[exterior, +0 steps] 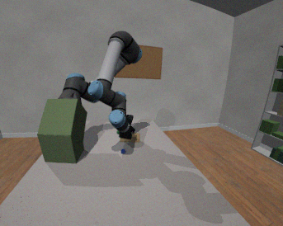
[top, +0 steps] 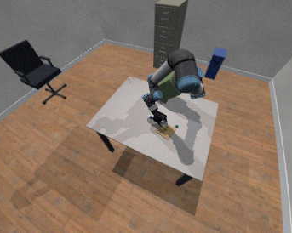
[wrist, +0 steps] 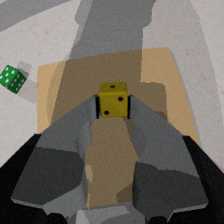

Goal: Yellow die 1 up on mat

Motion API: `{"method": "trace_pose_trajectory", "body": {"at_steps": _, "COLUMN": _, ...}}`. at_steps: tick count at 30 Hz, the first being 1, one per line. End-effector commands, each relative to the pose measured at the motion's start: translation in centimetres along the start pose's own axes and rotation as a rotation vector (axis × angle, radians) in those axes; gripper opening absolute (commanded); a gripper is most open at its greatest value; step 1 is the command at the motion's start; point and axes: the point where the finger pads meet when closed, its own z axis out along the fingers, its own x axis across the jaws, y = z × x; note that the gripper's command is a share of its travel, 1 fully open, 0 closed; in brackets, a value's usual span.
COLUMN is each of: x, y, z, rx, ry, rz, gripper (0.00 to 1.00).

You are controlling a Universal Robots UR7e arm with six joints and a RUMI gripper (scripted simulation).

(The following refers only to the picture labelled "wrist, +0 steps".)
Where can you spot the green die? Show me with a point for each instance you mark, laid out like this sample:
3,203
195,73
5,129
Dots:
12,79

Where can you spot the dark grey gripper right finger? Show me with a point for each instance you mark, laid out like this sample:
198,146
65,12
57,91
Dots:
173,177

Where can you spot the yellow die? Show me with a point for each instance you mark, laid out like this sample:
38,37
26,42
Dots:
113,99

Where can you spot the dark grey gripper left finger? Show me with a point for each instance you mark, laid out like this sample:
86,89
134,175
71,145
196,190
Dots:
47,175

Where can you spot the tan flat mat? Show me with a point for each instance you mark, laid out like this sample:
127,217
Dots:
150,75

